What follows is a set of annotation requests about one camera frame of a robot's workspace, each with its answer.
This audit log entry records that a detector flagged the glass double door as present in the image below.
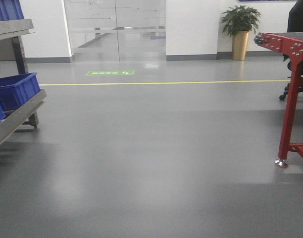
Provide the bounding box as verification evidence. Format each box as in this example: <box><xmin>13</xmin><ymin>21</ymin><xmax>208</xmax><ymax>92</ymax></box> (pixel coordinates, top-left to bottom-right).
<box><xmin>64</xmin><ymin>0</ymin><xmax>166</xmax><ymax>61</ymax></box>

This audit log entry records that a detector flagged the gold plant pot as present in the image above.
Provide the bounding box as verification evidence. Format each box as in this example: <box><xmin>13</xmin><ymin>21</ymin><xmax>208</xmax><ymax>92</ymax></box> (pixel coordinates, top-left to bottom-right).
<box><xmin>232</xmin><ymin>31</ymin><xmax>250</xmax><ymax>60</ymax></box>

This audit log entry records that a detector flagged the potted green plant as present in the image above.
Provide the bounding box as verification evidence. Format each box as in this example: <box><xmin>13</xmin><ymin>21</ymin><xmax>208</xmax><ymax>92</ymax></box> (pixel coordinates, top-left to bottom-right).
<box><xmin>220</xmin><ymin>5</ymin><xmax>261</xmax><ymax>36</ymax></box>

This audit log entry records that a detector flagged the blue plastic bin middle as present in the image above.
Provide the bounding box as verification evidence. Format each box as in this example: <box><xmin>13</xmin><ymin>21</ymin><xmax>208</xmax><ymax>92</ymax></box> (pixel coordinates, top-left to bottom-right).
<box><xmin>0</xmin><ymin>72</ymin><xmax>41</xmax><ymax>111</ymax></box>

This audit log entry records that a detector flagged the grey metal shelf rack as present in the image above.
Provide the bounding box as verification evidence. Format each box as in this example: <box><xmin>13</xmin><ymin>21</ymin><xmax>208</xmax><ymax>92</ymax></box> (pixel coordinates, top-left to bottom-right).
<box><xmin>0</xmin><ymin>19</ymin><xmax>47</xmax><ymax>152</ymax></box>

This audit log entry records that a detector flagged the black office chair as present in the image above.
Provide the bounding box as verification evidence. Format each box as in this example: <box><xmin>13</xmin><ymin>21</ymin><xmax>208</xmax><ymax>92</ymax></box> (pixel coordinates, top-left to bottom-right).
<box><xmin>279</xmin><ymin>1</ymin><xmax>303</xmax><ymax>101</ymax></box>

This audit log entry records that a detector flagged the blue plastic bin upper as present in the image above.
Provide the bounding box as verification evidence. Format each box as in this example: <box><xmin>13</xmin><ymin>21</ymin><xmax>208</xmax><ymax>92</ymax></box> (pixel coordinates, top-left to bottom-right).
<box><xmin>0</xmin><ymin>0</ymin><xmax>24</xmax><ymax>21</ymax></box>

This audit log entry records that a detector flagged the red conveyor frame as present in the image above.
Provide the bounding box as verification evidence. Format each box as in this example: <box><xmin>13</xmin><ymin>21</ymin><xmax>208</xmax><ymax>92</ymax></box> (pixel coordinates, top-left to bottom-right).
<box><xmin>254</xmin><ymin>32</ymin><xmax>303</xmax><ymax>168</ymax></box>

